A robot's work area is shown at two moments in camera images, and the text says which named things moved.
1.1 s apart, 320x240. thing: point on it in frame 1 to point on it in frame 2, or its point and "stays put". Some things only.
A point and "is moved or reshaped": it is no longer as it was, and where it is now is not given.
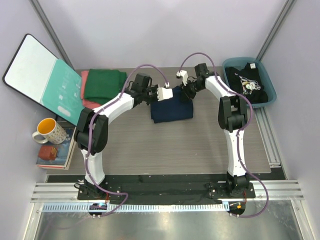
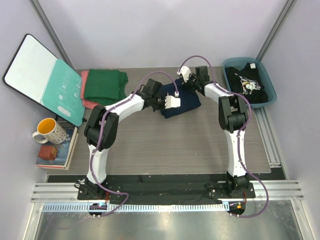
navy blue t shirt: x=171 y=109 is moved or reshaped
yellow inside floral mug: x=54 y=133 stays put
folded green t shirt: x=102 y=86 stays put
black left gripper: x=155 y=89 to x=162 y=107
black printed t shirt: x=247 y=81 stays put
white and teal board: x=35 y=73 stays put
